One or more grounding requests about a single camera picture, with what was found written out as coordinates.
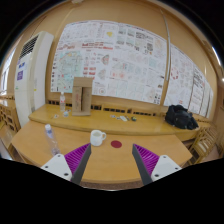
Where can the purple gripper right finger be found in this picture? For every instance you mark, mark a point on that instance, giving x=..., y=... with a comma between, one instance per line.
x=151, y=166

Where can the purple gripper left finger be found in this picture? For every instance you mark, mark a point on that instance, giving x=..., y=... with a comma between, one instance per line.
x=71, y=166

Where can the clear plastic water bottle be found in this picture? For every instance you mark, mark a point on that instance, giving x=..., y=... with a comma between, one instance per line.
x=53, y=144

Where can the white ceramic mug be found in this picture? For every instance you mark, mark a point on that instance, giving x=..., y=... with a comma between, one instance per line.
x=97, y=137

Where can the dark red round coaster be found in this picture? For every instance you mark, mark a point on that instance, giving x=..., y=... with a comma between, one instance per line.
x=116, y=144

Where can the small items on table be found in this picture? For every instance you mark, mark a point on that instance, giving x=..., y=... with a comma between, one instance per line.
x=124, y=118

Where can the black bag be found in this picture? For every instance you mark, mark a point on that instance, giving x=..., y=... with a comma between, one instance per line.
x=180, y=117

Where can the wooden chair right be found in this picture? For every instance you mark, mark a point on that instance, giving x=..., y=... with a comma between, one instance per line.
x=208, y=140

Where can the far clear plastic bottle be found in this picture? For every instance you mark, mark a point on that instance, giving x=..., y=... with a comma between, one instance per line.
x=62, y=101

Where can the wooden chairs left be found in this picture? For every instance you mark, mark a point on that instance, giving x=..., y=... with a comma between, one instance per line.
x=8, y=112

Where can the brown cardboard box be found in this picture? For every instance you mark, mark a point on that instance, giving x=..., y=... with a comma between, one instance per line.
x=81, y=96

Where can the white standing air conditioner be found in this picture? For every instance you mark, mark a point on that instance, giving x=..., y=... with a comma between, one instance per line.
x=29, y=82

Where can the right poster wall sheet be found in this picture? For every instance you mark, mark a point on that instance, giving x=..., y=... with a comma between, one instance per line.
x=187, y=85

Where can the large poster wall sheet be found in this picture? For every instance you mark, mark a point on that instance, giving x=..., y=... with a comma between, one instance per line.
x=123, y=60

